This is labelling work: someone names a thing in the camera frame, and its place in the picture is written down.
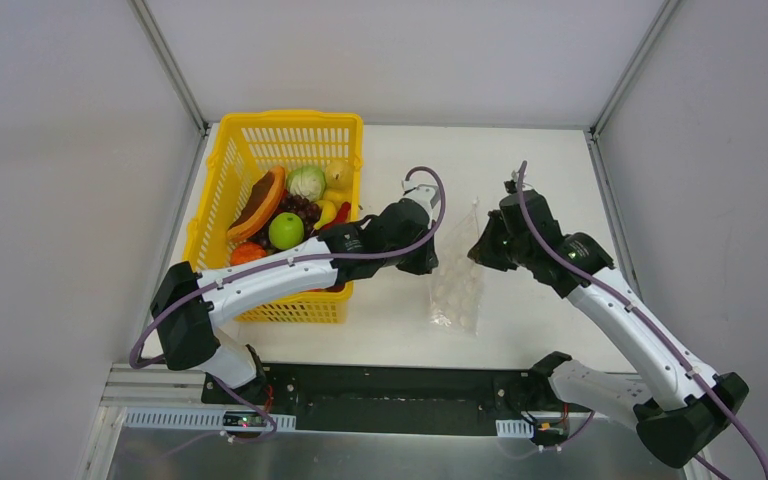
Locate yellow plastic basket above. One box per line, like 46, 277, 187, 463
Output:
181, 109, 365, 325

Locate yellow pear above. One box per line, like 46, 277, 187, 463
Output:
323, 159, 353, 207

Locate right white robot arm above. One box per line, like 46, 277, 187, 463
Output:
468, 190, 749, 468

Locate clear zip top bag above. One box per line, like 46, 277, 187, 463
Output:
429, 198, 485, 336

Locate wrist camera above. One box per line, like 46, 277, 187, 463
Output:
401, 180, 440, 216
503, 179, 533, 195

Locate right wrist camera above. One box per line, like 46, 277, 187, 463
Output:
503, 179, 533, 195

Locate red bell pepper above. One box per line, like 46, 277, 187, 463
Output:
320, 202, 351, 293

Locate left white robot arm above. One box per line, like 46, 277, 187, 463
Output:
150, 188, 444, 405

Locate dark purple grapes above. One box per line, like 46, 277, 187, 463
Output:
248, 193, 319, 253

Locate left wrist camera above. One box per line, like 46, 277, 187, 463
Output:
401, 180, 440, 216

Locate green cabbage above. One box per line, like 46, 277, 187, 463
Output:
285, 165, 327, 202

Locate papaya slice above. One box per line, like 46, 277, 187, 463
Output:
226, 165, 287, 244

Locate yellow banana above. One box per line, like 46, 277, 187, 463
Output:
313, 199, 338, 230

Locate orange pumpkin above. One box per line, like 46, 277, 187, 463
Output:
229, 242, 268, 266

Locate green apple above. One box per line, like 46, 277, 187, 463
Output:
268, 212, 305, 250

